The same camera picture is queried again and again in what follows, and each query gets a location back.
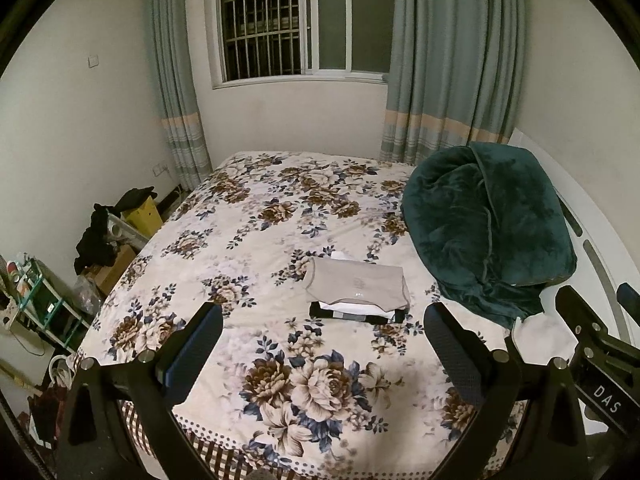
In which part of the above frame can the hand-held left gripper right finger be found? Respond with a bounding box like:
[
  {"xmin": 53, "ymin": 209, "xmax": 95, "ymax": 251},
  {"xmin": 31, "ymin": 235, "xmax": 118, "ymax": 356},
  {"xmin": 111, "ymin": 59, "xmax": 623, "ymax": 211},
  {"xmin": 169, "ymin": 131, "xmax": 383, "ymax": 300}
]
[{"xmin": 424, "ymin": 303, "xmax": 591, "ymax": 480}]

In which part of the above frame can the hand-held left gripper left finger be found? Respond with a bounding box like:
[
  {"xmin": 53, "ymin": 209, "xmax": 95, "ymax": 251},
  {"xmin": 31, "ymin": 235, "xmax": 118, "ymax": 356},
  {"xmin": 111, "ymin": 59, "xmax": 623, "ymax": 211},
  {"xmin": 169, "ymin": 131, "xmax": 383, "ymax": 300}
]
[{"xmin": 56, "ymin": 302, "xmax": 223, "ymax": 480}]

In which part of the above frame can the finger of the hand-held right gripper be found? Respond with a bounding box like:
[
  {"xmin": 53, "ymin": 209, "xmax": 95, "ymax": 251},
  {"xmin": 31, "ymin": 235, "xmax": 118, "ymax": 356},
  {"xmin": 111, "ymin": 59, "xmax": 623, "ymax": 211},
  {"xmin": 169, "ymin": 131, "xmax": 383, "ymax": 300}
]
[
  {"xmin": 616, "ymin": 282, "xmax": 640, "ymax": 318},
  {"xmin": 555, "ymin": 285, "xmax": 621, "ymax": 356}
]

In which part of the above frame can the beige long-sleeve shirt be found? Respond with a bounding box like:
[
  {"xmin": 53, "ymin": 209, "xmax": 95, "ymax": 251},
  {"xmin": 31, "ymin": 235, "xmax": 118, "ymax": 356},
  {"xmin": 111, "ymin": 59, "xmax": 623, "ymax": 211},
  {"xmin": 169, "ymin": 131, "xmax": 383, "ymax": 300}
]
[{"xmin": 303, "ymin": 256, "xmax": 412, "ymax": 311}]

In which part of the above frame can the black clothes heap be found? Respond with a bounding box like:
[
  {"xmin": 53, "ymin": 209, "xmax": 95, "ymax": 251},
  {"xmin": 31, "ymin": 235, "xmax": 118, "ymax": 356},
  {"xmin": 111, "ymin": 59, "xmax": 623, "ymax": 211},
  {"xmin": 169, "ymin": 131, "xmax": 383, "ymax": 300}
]
[{"xmin": 74, "ymin": 204, "xmax": 118, "ymax": 275}]

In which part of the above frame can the white fleece garment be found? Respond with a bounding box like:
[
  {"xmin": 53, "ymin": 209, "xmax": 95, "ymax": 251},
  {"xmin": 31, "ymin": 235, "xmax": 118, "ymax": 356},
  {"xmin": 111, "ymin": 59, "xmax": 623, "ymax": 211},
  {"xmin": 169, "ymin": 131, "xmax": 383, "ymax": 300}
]
[{"xmin": 511, "ymin": 310, "xmax": 581, "ymax": 361}]

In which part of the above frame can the white curved headboard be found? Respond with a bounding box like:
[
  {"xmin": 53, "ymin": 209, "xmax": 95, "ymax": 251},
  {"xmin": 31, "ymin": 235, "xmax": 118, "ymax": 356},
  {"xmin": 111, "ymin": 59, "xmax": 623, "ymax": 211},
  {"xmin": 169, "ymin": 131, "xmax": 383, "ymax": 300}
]
[{"xmin": 507, "ymin": 127, "xmax": 640, "ymax": 436}]

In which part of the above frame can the bed with floral sheet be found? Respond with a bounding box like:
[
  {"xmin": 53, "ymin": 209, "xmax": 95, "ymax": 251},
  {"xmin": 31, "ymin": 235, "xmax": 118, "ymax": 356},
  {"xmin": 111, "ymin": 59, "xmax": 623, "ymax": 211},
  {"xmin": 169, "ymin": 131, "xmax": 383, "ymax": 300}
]
[{"xmin": 75, "ymin": 150, "xmax": 591, "ymax": 480}]

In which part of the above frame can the white folded garment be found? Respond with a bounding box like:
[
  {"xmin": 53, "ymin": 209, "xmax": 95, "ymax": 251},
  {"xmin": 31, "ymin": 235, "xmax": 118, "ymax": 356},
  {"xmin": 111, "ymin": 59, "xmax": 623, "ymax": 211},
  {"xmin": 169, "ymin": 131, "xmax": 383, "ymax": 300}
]
[{"xmin": 320, "ymin": 250, "xmax": 396, "ymax": 321}]

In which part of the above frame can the cardboard box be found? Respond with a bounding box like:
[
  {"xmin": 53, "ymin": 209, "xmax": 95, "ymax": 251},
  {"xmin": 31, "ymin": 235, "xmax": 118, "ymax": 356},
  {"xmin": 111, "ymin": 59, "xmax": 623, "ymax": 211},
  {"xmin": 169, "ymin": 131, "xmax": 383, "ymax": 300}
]
[{"xmin": 92, "ymin": 245, "xmax": 137, "ymax": 296}]

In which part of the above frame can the clear plastic bag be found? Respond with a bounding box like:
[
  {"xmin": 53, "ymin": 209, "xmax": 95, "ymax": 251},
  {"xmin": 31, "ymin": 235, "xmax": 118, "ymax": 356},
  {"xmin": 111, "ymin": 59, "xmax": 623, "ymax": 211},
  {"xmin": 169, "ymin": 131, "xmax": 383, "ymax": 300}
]
[{"xmin": 72, "ymin": 275, "xmax": 103, "ymax": 316}]

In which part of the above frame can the dark green plush blanket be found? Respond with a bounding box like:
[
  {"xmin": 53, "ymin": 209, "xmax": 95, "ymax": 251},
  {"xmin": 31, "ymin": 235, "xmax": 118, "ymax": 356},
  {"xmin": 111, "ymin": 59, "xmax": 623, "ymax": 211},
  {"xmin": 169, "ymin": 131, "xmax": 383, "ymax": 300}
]
[{"xmin": 401, "ymin": 142, "xmax": 578, "ymax": 331}]

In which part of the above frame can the white plastic basket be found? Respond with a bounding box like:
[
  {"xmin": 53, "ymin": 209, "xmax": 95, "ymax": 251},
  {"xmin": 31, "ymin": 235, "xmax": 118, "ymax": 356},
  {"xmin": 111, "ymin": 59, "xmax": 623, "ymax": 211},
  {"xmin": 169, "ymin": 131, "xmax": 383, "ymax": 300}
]
[{"xmin": 107, "ymin": 212, "xmax": 151, "ymax": 251}]

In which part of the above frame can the yellow box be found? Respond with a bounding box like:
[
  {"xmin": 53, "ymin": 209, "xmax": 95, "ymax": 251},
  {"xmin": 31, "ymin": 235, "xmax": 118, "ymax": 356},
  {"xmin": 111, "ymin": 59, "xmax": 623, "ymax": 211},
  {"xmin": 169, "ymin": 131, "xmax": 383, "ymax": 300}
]
[{"xmin": 122, "ymin": 197, "xmax": 163, "ymax": 238}]

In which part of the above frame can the green shelf rack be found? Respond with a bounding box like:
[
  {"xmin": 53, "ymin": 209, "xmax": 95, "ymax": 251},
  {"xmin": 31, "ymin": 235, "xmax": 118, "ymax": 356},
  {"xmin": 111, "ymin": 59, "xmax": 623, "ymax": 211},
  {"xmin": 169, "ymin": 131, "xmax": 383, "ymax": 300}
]
[{"xmin": 0, "ymin": 255, "xmax": 93, "ymax": 351}]

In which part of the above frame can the black cloth on yellow box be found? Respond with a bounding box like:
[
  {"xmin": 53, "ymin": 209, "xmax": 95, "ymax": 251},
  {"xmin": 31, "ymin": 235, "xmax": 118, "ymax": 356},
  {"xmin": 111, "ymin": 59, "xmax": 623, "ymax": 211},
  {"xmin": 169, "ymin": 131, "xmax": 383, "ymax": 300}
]
[{"xmin": 115, "ymin": 187, "xmax": 157, "ymax": 213}]

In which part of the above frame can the wooden broom stick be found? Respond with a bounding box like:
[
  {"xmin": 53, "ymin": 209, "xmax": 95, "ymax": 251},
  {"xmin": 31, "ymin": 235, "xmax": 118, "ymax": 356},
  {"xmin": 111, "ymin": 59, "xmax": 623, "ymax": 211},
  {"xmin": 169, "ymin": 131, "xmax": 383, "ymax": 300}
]
[{"xmin": 0, "ymin": 360, "xmax": 41, "ymax": 391}]

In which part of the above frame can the grey-green curtain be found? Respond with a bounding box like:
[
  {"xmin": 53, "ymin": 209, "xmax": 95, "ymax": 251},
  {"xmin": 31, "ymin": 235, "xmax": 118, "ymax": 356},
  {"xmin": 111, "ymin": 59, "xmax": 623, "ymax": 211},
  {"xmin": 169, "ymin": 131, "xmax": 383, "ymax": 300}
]
[
  {"xmin": 142, "ymin": 0, "xmax": 213, "ymax": 192},
  {"xmin": 379, "ymin": 0, "xmax": 527, "ymax": 166}
]

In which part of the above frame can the barred window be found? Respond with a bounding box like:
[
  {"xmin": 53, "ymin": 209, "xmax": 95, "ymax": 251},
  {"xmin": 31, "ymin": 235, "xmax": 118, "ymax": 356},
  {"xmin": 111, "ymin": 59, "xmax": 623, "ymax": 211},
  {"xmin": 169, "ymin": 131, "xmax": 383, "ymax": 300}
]
[{"xmin": 207, "ymin": 0, "xmax": 398, "ymax": 90}]

